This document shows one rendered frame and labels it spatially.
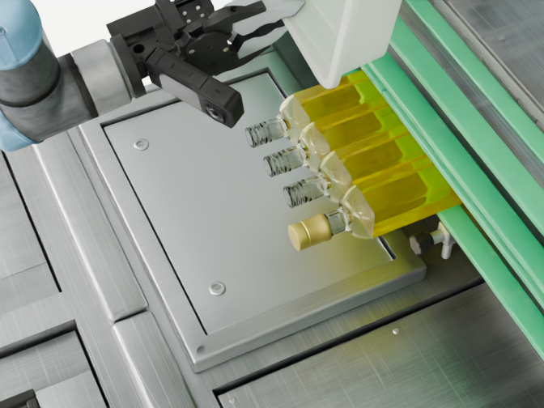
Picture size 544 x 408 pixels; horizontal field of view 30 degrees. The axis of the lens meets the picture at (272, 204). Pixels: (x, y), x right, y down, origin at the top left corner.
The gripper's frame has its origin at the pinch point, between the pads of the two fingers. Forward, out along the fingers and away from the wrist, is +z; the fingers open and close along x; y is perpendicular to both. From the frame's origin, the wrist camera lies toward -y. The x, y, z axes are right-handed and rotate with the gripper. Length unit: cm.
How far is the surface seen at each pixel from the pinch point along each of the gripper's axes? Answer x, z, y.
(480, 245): 27.5, 12.4, -23.6
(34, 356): 35, -44, -9
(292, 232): 21.7, -8.6, -14.0
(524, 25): 13.2, 27.5, -5.3
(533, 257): 16.8, 13.4, -31.4
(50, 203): 38, -35, 14
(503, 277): 26.8, 12.6, -28.8
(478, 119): 11.8, 15.2, -15.2
